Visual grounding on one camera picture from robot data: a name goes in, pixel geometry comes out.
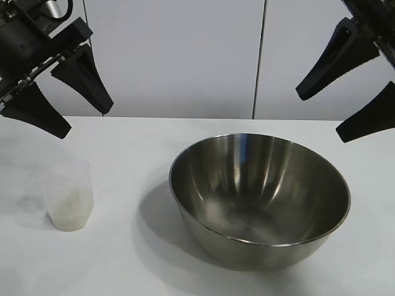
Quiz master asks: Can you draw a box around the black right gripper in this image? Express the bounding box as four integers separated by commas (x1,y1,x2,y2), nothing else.
295,0,395,101

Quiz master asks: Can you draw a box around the stainless steel mixing bowl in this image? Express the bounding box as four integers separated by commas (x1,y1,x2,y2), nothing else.
168,133,352,272

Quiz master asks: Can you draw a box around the white uncooked rice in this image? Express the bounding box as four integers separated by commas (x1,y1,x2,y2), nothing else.
48,184,93,231

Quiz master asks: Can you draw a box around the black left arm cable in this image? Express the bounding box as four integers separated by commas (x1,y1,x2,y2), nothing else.
46,0,75,21

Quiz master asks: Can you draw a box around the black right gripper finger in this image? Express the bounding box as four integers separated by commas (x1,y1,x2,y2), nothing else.
335,80,395,143

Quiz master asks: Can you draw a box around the clear plastic measuring cup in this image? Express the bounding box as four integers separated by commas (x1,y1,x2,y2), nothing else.
43,158,94,231

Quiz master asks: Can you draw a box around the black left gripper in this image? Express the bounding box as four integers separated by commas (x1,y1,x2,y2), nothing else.
0,0,114,141

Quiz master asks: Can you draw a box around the silver metal cylinder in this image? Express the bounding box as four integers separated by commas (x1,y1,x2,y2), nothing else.
43,0,64,19

